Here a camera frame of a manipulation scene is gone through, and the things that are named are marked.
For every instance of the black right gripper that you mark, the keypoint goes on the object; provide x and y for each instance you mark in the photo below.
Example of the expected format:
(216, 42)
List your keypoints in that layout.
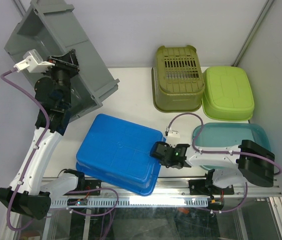
(165, 144)

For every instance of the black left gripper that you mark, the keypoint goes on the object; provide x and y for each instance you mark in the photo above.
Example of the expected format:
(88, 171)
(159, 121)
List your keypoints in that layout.
(68, 62)

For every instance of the clear container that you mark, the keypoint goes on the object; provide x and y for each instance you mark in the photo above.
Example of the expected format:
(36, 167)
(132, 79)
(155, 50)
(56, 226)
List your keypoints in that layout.
(227, 134)

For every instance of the blue plastic bin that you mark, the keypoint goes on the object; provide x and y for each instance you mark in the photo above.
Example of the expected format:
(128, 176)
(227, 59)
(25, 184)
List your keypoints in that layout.
(117, 152)

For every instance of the olive green slotted basket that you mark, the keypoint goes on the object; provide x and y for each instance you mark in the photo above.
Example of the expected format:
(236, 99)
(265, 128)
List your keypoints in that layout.
(177, 80)

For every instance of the bright green plastic tub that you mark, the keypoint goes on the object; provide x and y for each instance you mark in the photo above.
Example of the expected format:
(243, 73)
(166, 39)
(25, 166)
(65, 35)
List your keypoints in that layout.
(228, 94)

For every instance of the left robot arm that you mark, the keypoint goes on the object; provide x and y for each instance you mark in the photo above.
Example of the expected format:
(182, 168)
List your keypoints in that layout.
(26, 195)

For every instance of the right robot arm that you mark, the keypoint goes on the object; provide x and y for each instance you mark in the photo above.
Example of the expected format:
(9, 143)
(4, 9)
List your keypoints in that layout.
(231, 165)

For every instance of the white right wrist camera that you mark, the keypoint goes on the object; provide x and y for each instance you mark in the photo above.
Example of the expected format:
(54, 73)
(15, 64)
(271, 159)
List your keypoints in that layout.
(171, 135)

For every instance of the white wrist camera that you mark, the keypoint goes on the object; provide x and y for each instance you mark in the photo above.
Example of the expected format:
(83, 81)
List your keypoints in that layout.
(171, 135)
(33, 63)

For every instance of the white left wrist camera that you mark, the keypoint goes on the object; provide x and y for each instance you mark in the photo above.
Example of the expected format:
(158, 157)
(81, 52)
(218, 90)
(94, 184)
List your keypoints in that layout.
(33, 63)

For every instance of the white slotted cable duct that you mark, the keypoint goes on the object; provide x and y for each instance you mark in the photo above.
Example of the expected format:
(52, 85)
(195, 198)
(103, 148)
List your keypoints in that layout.
(132, 202)

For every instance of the aluminium rail frame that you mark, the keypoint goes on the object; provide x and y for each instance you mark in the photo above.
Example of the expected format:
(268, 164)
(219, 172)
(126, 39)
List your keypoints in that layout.
(179, 186)

